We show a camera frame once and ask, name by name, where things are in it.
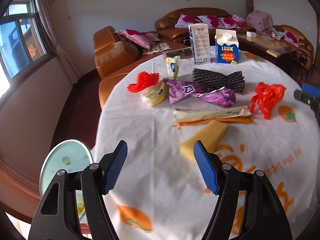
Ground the red plastic bag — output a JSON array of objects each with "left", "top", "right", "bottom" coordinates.
[{"left": 249, "top": 82, "right": 286, "bottom": 120}]

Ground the dark seaweed snack pack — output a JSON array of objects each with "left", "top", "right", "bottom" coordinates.
[{"left": 162, "top": 47, "right": 193, "bottom": 59}]

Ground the checkered cushion mat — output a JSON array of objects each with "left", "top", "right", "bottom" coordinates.
[{"left": 142, "top": 42, "right": 172, "bottom": 55}]

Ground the brown leather armchair right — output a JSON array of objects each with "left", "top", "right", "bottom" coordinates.
[{"left": 264, "top": 24, "right": 314, "bottom": 84}]

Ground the pink cloth covered object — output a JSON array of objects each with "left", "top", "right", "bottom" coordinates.
[{"left": 247, "top": 11, "right": 273, "bottom": 31}]

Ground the black foam net wrapper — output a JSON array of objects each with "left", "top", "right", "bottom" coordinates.
[{"left": 193, "top": 68, "right": 245, "bottom": 93}]

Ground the long beige wrapper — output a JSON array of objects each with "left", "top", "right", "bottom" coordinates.
[{"left": 173, "top": 105, "right": 252, "bottom": 122}]

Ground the window with dark frame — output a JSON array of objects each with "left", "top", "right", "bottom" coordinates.
[{"left": 1, "top": 0, "right": 50, "bottom": 96}]

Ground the white orange-print tablecloth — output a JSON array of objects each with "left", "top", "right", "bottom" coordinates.
[{"left": 94, "top": 54, "right": 319, "bottom": 239}]

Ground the small white yellow packet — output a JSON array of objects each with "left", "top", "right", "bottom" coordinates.
[{"left": 165, "top": 56, "right": 181, "bottom": 80}]

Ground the pink curtain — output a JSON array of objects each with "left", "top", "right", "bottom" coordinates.
[{"left": 35, "top": 0, "right": 80, "bottom": 85}]

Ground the yellow sponge block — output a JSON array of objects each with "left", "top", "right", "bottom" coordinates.
[{"left": 180, "top": 121, "right": 229, "bottom": 162}]

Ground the brown leather back sofa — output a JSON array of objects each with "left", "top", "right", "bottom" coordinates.
[{"left": 155, "top": 7, "right": 255, "bottom": 44}]

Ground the wooden glass-top coffee table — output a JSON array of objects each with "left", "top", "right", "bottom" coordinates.
[{"left": 237, "top": 34, "right": 296, "bottom": 69}]

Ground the pink floral pillow right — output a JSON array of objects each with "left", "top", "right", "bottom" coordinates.
[{"left": 219, "top": 15, "right": 247, "bottom": 29}]

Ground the blue LOOK yogurt carton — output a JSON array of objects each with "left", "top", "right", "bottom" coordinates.
[{"left": 215, "top": 29, "right": 239, "bottom": 64}]

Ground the light green enamel basin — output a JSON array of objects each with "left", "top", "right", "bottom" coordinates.
[{"left": 39, "top": 139, "right": 94, "bottom": 224}]

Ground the pink floral pillow on chaise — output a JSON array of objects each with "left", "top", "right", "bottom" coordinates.
[{"left": 116, "top": 29, "right": 160, "bottom": 50}]

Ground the pink floral pillow left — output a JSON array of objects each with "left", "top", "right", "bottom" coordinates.
[{"left": 175, "top": 14, "right": 202, "bottom": 28}]

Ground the tall white milk carton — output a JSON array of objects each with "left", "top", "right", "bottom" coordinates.
[{"left": 188, "top": 23, "right": 211, "bottom": 65}]

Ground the red foam fruit net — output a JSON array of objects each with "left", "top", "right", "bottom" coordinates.
[{"left": 127, "top": 72, "right": 159, "bottom": 93}]

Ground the yellow clear plastic wrapper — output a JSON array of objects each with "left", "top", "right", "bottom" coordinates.
[{"left": 140, "top": 80, "right": 167, "bottom": 107}]

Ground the pink floral pillow middle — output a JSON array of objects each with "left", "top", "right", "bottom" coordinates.
[{"left": 197, "top": 15, "right": 224, "bottom": 29}]

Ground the purple snack bag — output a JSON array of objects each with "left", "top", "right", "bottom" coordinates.
[{"left": 163, "top": 79, "right": 236, "bottom": 107}]

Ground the long orange wrapper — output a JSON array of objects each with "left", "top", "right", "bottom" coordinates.
[{"left": 173, "top": 116, "right": 253, "bottom": 127}]

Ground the brown leather chaise sofa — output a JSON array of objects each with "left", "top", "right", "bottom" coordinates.
[{"left": 93, "top": 25, "right": 193, "bottom": 110}]

